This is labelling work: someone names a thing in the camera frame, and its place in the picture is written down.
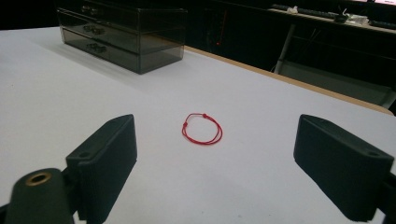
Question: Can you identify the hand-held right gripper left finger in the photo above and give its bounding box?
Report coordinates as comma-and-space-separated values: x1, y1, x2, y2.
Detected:
65, 113, 138, 224

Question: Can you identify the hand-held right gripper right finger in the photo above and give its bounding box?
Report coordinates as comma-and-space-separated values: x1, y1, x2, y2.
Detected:
293, 113, 396, 223

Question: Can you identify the red string bracelet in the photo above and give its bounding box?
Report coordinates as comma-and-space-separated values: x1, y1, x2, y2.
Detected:
181, 112, 224, 146

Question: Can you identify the smoky clear drawer organizer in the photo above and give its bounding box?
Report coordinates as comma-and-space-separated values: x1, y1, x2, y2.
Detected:
55, 0, 189, 76

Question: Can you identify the white table sheet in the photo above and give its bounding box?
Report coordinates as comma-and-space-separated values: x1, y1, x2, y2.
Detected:
0, 26, 395, 224

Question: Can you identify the white table frame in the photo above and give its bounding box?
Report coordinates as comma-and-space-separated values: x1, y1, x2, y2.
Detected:
268, 4, 396, 110

